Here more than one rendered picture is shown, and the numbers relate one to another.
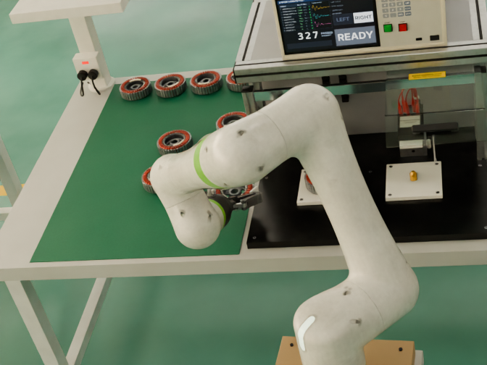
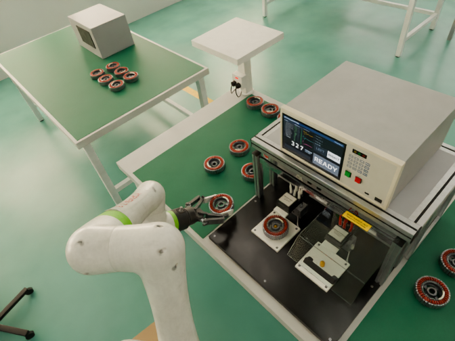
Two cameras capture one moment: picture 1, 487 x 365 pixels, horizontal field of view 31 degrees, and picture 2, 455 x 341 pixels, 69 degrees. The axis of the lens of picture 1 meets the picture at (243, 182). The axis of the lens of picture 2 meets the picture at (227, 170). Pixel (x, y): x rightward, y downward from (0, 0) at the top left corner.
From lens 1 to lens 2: 1.40 m
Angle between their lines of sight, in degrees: 30
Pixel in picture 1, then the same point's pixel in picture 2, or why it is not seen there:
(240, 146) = (72, 254)
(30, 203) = (162, 141)
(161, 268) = not seen: hidden behind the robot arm
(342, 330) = not seen: outside the picture
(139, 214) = (189, 178)
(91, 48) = (243, 71)
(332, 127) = (156, 274)
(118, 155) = (214, 137)
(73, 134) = (210, 112)
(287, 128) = (115, 258)
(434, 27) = (380, 194)
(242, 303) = not seen: hidden behind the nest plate
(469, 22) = (422, 200)
